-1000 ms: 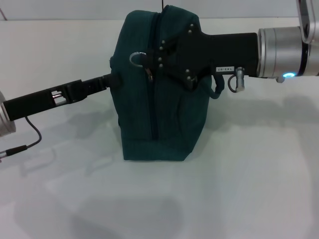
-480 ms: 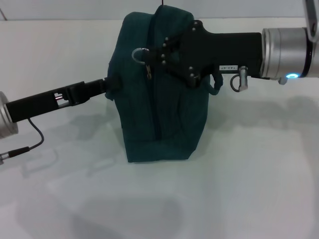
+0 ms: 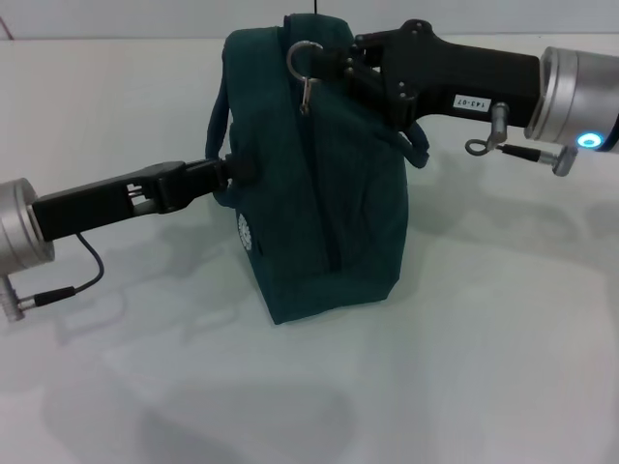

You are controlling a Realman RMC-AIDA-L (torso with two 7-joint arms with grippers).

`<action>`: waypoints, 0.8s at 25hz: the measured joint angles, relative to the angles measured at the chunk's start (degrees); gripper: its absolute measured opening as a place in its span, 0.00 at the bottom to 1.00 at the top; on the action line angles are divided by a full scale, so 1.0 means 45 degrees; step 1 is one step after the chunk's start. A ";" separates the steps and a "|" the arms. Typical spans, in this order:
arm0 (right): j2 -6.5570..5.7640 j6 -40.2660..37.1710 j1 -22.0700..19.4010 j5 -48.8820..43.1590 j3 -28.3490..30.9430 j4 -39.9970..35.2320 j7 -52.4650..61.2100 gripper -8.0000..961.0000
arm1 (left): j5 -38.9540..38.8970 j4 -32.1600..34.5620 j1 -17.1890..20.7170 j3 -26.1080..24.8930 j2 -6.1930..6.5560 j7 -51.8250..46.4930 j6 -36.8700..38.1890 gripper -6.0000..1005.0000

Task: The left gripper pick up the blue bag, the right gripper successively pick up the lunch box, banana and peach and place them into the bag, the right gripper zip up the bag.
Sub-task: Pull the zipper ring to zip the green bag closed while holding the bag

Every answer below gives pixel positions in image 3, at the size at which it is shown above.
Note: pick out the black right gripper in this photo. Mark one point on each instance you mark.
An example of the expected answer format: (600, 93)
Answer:
(445, 72)

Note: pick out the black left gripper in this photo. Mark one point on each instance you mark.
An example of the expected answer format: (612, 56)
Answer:
(106, 203)

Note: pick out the dark teal insulated lunch bag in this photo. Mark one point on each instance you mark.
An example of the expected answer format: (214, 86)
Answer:
(319, 193)

